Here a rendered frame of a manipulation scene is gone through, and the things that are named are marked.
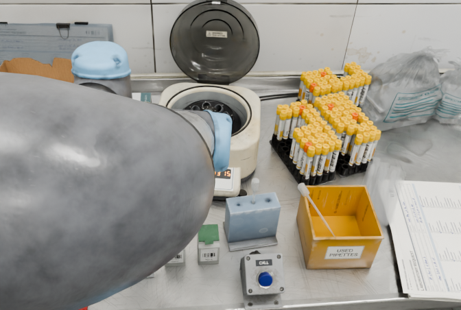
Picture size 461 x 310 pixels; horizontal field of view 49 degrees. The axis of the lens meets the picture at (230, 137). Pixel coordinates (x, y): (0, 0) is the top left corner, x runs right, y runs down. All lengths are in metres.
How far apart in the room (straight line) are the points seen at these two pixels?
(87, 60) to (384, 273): 0.70
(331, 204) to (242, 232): 0.20
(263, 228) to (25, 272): 0.83
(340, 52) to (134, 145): 1.23
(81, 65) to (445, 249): 0.80
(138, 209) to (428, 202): 1.02
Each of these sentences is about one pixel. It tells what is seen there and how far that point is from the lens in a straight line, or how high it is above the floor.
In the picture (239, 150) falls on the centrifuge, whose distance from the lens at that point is 1.07.
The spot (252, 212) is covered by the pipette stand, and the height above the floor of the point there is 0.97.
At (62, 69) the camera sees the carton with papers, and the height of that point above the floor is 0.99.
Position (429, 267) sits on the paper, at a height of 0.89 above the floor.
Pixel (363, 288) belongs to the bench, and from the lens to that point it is 1.03.
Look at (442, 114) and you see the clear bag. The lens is 1.45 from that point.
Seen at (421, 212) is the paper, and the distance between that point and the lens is 1.18.
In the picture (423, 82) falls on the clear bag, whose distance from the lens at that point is 1.37.
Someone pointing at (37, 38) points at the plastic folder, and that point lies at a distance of 1.36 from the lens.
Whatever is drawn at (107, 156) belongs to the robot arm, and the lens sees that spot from 0.22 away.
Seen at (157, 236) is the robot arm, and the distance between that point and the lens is 0.24.
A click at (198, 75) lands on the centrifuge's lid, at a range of 1.28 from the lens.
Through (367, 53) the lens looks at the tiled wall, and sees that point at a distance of 1.46.
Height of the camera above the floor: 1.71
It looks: 41 degrees down
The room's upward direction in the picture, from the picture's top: 4 degrees clockwise
